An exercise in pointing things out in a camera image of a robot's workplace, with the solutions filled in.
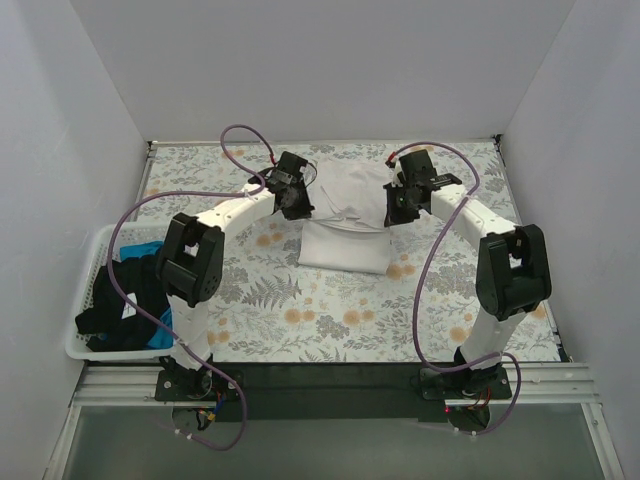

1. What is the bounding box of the white t shirt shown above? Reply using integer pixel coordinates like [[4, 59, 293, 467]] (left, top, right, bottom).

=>
[[298, 160, 391, 275]]

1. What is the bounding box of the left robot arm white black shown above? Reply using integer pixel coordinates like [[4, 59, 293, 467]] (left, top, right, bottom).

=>
[[156, 152, 317, 399]]

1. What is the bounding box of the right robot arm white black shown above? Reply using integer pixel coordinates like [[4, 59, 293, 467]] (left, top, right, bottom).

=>
[[384, 143, 552, 396]]

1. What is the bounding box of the black t shirt in basket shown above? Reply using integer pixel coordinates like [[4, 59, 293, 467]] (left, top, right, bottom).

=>
[[75, 255, 170, 352]]

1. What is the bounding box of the white plastic laundry basket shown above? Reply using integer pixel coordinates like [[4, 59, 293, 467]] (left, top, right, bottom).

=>
[[66, 222, 174, 361]]

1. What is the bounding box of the blue t shirt in basket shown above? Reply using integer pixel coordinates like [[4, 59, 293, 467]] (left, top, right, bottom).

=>
[[120, 241, 173, 349]]

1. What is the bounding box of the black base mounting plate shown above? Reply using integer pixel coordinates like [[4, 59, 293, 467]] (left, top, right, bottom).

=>
[[154, 363, 516, 427]]

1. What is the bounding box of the aluminium front rail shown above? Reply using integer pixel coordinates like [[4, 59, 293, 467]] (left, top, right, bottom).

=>
[[72, 363, 609, 480]]

